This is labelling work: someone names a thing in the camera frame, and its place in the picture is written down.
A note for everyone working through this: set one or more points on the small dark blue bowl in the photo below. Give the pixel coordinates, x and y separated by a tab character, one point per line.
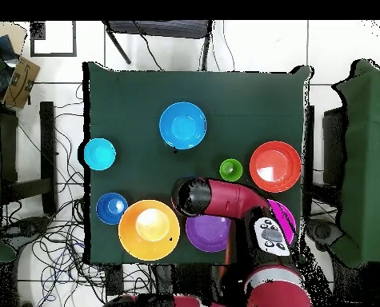
112	208

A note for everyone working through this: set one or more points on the black power strip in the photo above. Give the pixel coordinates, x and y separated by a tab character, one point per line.
114	279

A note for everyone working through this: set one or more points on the orange bowl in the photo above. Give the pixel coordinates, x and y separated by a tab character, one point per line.
275	166

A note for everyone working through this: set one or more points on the black H-shaped stand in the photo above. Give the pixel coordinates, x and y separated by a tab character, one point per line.
333	147
47	153

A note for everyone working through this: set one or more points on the cardboard box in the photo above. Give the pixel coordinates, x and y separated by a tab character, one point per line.
21	83

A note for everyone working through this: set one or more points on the large pink bowl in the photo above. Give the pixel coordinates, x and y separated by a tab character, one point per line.
285	217

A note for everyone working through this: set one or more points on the large yellow bowl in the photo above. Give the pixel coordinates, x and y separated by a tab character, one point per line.
149	230

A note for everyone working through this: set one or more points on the purple bowl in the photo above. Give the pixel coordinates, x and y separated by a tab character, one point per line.
208	233

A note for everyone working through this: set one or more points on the green cup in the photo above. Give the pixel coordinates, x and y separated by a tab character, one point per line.
231	169

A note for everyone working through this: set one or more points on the beige board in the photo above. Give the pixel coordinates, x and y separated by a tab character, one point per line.
18	38

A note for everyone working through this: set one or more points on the black folding chair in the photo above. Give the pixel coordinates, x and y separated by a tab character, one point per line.
157	28

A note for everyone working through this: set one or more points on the sky blue bowl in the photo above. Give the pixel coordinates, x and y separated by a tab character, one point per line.
182	125

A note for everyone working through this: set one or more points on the black square frame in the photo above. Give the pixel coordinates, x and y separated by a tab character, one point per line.
53	54

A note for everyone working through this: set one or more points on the small cyan ribbed bowl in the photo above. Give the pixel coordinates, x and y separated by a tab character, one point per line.
99	154

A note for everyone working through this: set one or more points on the dark green tablecloth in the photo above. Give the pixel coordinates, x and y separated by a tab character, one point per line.
192	86

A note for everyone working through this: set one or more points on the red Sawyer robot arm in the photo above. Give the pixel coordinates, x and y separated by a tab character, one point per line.
234	198

